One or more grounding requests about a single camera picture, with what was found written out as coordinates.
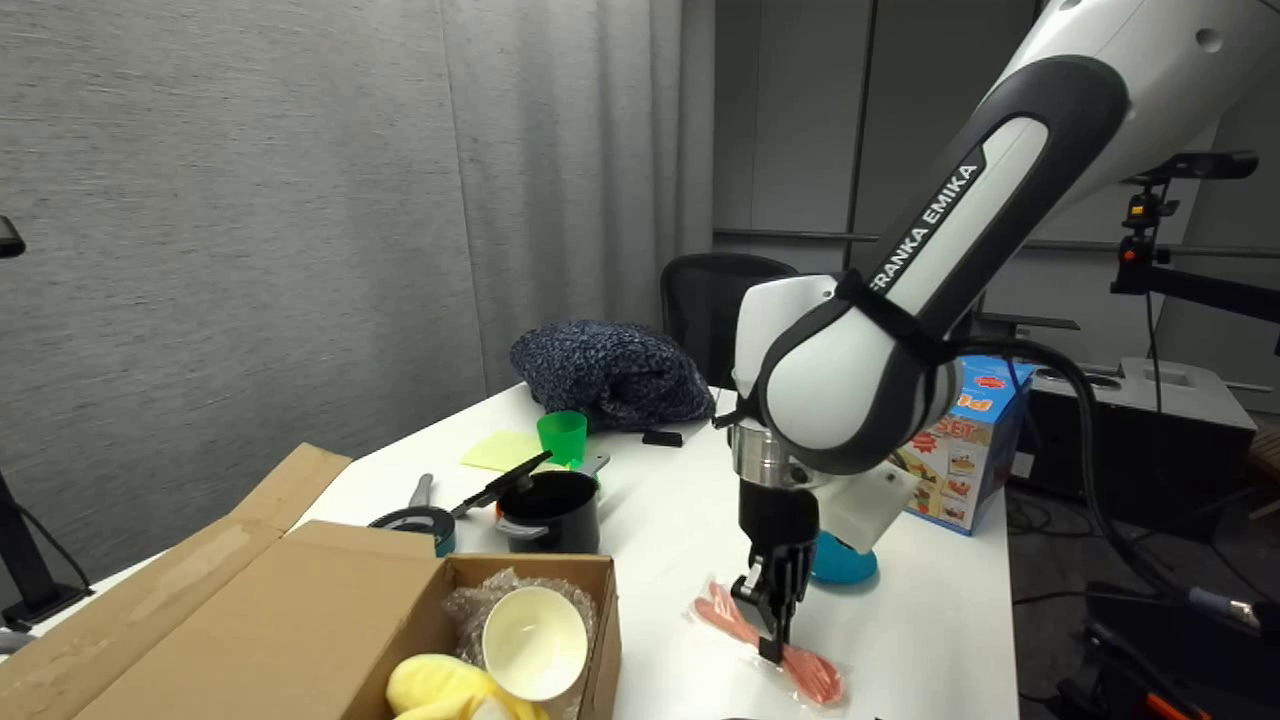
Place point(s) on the white side desk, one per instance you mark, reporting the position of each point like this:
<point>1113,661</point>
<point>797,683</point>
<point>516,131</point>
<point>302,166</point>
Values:
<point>1202,402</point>

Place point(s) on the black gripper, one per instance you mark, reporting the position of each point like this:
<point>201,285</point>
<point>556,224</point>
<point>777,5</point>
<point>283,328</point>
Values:
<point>781,524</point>

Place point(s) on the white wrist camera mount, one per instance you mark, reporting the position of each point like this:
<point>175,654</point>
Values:
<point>872,515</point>

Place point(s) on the brown cardboard box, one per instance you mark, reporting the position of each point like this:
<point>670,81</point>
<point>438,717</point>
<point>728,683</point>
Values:
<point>243,640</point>

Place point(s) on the orange cutlery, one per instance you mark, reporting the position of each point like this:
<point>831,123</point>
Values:
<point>814,673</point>

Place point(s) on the black pot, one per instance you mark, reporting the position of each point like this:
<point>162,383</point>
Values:
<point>552,515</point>

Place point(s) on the black office chair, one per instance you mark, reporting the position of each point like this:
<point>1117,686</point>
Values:
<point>701,314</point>

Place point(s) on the dark blue knitted hat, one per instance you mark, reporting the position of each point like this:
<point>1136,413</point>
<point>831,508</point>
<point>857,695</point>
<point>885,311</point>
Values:
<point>604,375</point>

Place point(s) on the black camera tripod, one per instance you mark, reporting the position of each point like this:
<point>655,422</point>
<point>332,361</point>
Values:
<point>22,547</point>

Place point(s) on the small black block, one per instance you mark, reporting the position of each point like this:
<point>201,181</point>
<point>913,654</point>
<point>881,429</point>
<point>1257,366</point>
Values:
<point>660,436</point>

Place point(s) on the green plastic cup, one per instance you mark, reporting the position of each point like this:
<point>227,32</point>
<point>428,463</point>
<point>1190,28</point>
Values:
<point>562,436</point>

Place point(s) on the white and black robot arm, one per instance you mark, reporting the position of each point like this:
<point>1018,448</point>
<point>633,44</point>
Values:
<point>825,375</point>

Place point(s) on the grey curtain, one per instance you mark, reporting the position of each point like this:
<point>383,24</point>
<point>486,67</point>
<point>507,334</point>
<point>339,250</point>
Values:
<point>264,200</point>

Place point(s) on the white plastic bowl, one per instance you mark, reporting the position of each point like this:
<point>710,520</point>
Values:
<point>534,646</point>

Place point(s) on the blue printed carton box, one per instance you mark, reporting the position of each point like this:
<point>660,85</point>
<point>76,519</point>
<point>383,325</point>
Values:
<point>974,455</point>

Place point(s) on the yellow paper sheet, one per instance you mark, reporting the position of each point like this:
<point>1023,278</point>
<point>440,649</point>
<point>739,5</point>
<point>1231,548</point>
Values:
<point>501,448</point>

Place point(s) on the black stand with red lights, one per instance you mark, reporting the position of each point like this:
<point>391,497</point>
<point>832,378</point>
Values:
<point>1147,214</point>

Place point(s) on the black equipment base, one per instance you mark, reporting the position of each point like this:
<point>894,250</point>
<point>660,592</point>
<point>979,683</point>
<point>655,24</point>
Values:
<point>1174,664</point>

